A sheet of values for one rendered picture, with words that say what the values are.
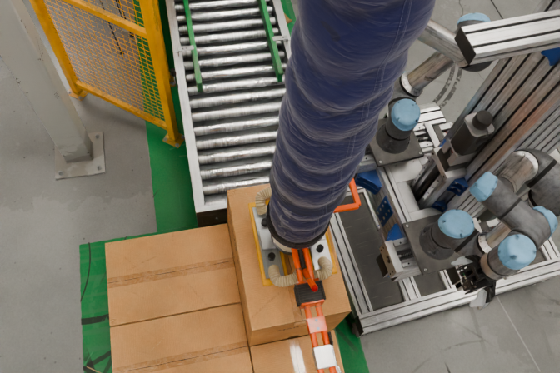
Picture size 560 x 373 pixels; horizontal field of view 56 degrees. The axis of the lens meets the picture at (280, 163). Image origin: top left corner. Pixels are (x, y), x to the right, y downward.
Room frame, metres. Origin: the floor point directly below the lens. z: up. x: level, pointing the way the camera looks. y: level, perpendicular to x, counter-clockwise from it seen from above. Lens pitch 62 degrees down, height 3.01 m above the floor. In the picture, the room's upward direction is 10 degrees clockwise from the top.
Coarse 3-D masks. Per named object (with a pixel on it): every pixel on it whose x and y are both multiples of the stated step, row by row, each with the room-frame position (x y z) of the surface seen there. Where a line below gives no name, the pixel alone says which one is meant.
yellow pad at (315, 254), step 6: (324, 240) 0.71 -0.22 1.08; (312, 246) 0.68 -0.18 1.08; (318, 246) 0.67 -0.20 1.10; (324, 246) 0.68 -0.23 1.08; (330, 246) 0.69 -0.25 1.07; (312, 252) 0.65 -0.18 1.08; (318, 252) 0.66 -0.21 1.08; (324, 252) 0.66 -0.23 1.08; (330, 252) 0.67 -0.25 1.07; (312, 258) 0.63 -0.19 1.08; (318, 258) 0.63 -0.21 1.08; (330, 258) 0.64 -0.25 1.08; (312, 264) 0.61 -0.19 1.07; (336, 270) 0.60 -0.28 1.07
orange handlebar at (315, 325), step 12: (348, 204) 0.83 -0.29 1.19; (360, 204) 0.84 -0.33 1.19; (300, 264) 0.56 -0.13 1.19; (300, 276) 0.52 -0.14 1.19; (312, 276) 0.53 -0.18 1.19; (312, 324) 0.36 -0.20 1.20; (324, 324) 0.37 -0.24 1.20; (312, 336) 0.32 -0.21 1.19; (324, 336) 0.33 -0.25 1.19; (336, 372) 0.22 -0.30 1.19
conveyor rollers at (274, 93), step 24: (216, 0) 2.35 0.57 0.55; (240, 0) 2.38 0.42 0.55; (216, 24) 2.15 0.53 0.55; (240, 24) 2.19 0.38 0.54; (216, 48) 1.97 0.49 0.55; (240, 48) 2.01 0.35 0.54; (264, 48) 2.06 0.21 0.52; (216, 72) 1.80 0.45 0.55; (240, 72) 1.83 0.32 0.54; (264, 72) 1.88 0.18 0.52; (240, 96) 1.67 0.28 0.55; (264, 96) 1.70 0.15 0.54; (192, 120) 1.47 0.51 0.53; (264, 120) 1.54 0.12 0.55; (216, 144) 1.34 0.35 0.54; (216, 168) 1.20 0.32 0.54; (240, 168) 1.22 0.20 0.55; (264, 168) 1.25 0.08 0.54; (216, 192) 1.07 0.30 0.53
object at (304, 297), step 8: (320, 280) 0.51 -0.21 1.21; (296, 288) 0.47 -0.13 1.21; (304, 288) 0.48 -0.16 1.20; (320, 288) 0.49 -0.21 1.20; (296, 296) 0.45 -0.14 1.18; (304, 296) 0.45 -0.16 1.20; (312, 296) 0.45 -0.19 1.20; (320, 296) 0.46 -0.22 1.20; (304, 304) 0.42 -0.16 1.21; (312, 304) 0.43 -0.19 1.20
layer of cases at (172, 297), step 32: (224, 224) 0.90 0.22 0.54; (128, 256) 0.66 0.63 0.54; (160, 256) 0.68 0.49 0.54; (192, 256) 0.71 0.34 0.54; (224, 256) 0.74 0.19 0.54; (128, 288) 0.51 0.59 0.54; (160, 288) 0.54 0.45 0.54; (192, 288) 0.56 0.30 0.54; (224, 288) 0.59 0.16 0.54; (128, 320) 0.37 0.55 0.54; (160, 320) 0.40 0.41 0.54; (192, 320) 0.42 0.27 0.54; (224, 320) 0.44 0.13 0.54; (128, 352) 0.24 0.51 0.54; (160, 352) 0.26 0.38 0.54; (192, 352) 0.28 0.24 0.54; (224, 352) 0.31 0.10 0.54; (256, 352) 0.33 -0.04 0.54; (288, 352) 0.35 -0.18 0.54
